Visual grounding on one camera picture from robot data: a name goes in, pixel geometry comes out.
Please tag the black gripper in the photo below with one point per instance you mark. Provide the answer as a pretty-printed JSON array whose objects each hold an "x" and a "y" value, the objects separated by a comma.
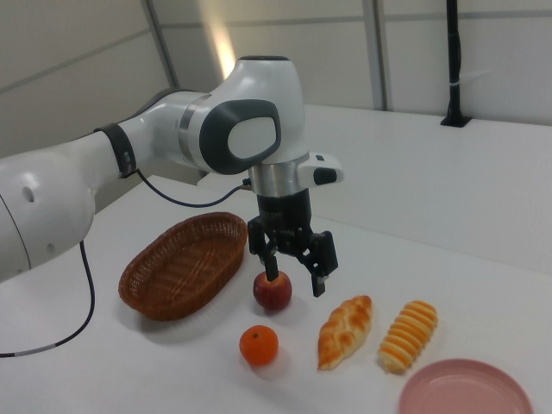
[{"x": 284, "y": 215}]

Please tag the red toy apple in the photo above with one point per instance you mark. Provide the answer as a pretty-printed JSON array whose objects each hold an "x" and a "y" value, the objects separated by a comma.
[{"x": 271, "y": 297}]

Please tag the braided toy bread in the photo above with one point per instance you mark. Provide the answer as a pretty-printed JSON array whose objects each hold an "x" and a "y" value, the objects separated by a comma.
[{"x": 345, "y": 332}]

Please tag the toy orange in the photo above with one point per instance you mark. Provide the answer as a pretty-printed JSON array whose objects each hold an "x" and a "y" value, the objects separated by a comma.
[{"x": 259, "y": 345}]

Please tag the striped toy bread roll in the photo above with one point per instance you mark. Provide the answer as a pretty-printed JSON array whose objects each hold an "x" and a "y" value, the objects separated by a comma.
[{"x": 407, "y": 336}]

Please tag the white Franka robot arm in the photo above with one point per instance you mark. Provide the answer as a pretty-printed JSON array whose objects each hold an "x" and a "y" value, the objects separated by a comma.
[{"x": 241, "y": 129}]

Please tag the brown woven basket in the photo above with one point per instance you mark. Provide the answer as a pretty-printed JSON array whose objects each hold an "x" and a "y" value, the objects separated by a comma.
[{"x": 172, "y": 276}]

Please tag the pink plate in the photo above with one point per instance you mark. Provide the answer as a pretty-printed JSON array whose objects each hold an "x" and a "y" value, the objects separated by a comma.
[{"x": 466, "y": 388}]

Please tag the black stand with clamp base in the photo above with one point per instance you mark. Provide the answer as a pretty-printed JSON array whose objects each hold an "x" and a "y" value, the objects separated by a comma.
[{"x": 453, "y": 64}]

